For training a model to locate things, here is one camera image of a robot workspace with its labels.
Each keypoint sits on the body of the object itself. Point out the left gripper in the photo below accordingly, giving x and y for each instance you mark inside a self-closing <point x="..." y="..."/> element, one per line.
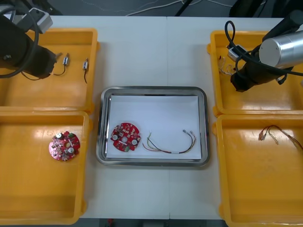
<point x="43" y="65"/>

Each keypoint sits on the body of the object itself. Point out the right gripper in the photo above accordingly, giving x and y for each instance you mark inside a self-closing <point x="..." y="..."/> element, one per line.
<point x="243" y="79"/>

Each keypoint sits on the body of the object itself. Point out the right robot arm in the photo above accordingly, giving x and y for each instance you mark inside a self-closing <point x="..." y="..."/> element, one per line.
<point x="279" y="52"/>

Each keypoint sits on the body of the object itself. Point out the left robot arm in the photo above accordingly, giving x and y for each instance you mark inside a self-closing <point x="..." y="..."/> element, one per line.
<point x="14" y="42"/>

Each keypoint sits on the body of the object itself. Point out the yellow-orange plastic bin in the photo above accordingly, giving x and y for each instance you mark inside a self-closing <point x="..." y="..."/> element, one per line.
<point x="260" y="189"/>
<point x="260" y="104"/>
<point x="35" y="184"/>
<point x="59" y="94"/>

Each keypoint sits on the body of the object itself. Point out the round red circuit board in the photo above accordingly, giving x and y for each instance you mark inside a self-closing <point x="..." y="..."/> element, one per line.
<point x="118" y="144"/>
<point x="56" y="151"/>

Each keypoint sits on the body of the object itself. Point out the steel tray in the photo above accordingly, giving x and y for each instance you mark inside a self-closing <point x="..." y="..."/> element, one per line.
<point x="154" y="91"/>

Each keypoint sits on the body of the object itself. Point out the black stand leg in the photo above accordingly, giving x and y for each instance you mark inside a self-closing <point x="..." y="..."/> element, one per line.
<point x="183" y="7"/>

